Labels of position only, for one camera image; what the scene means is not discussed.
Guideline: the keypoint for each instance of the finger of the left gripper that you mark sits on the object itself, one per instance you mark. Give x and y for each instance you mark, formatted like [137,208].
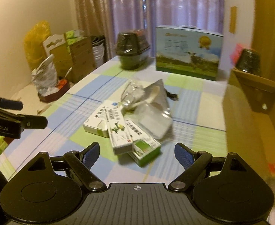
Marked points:
[10,104]
[26,121]

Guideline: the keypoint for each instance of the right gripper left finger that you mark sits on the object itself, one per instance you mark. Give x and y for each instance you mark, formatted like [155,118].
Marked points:
[79,165]

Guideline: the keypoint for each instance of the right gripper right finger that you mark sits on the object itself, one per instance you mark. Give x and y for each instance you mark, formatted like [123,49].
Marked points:
[194,164]

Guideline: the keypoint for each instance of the white green medicine box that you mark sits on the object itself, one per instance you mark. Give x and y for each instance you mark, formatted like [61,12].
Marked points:
[96,125]

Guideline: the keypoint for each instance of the white blue medicine box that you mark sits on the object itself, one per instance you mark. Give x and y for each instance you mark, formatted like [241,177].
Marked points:
[119,135]

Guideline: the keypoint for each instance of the clear plastic case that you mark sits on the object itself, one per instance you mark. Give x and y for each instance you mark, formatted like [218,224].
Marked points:
[153,120]

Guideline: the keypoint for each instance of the white plastic spoon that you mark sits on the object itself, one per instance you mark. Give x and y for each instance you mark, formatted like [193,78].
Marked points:
[151,92]

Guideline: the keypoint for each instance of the crinkled clear plastic bag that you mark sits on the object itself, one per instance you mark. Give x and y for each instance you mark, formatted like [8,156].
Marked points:
[131,96]

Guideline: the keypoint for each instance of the dark wooden tray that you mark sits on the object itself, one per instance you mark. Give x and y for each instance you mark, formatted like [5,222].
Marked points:
[56,93]

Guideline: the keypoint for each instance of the white printed bag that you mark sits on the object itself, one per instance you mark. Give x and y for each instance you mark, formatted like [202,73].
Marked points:
[45,76]

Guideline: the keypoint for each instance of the checkered tablecloth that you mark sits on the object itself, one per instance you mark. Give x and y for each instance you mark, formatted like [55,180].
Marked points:
[197,122]

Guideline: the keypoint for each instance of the yellow plastic bag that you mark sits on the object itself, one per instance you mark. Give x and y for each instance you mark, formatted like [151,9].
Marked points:
[33,47]

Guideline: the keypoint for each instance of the silver foil pouch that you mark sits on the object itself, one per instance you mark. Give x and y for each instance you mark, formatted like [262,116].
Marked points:
[161,101]

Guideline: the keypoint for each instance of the stacked cardboard boxes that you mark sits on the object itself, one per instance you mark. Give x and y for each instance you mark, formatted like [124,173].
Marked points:
[73,61]

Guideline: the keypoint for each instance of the brown cardboard box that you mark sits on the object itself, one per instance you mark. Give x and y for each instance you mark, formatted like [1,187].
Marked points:
[249,115]

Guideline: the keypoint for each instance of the green tissue packs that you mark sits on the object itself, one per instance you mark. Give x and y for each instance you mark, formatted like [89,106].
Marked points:
[74,36]

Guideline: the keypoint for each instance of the white bucket stack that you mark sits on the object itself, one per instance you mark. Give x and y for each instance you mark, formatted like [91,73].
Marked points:
[98,47]

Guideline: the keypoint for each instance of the red package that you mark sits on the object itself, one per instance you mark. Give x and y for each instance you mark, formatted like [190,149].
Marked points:
[234,56]

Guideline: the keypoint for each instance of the milk carton gift box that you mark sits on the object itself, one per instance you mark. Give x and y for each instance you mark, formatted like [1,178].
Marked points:
[188,51]

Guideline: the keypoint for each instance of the black stacked bowls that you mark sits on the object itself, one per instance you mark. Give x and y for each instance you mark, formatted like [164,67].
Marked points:
[132,48]

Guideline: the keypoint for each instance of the purple curtain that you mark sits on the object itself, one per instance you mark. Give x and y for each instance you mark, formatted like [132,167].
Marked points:
[109,17]

